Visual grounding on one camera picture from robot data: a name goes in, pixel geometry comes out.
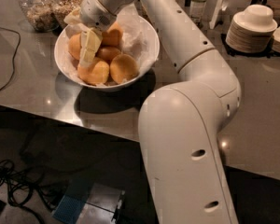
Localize black cable on table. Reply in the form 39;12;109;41
0;25;22;96

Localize small glass bottle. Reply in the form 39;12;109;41
189;0;207;25

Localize white stand board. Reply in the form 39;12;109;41
208;0;235;29

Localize blue and grey floor box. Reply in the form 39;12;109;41
52;179;125;224

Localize white paper bowl liner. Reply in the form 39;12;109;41
60;3;155;87

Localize stack of white paper plates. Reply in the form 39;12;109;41
225;11;277;54

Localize white ceramic bowl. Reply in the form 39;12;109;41
54;8;161;93

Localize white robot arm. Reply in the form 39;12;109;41
79;0;241;224

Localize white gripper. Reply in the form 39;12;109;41
63;0;118;67

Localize white paper bowl upturned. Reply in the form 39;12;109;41
243;5;274;29

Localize glass cereal jar far left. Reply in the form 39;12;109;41
19;0;59;33

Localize black plate tray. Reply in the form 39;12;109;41
220;34;280;58

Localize tangled black floor cables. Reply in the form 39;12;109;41
0;145;64;224

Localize small orange in middle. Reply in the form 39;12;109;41
96;46;120;63

